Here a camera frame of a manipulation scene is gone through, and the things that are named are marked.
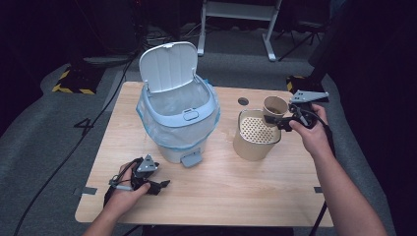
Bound translucent blue-edged trash bag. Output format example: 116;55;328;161
136;78;221;152

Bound white pedal trash bin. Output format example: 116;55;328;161
136;41;221;168

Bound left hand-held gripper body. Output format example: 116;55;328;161
131;154;160;193

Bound person's right hand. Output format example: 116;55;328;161
289;103;332;159

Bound white metal table frame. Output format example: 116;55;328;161
196;0;283;63

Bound long black floor cable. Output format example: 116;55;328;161
13;48;143;236

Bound yellow-black striped stand base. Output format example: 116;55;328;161
285;75;327;95
51;66;100;95

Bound black tripod stand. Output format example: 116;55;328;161
277;18;330;63

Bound beige paper cup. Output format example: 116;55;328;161
263;95;290;120

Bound beige strainer container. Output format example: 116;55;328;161
232;108;283;162

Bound person's left hand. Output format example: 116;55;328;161
103;162;151;214

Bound hand-held gripper cable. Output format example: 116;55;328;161
291;105;336;236
103;157;143;208

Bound right hand-held gripper cable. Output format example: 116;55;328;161
291;105;336;236

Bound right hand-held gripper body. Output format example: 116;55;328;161
288;89;329;130

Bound left hand-held gripper cable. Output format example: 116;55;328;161
103;157;143;208

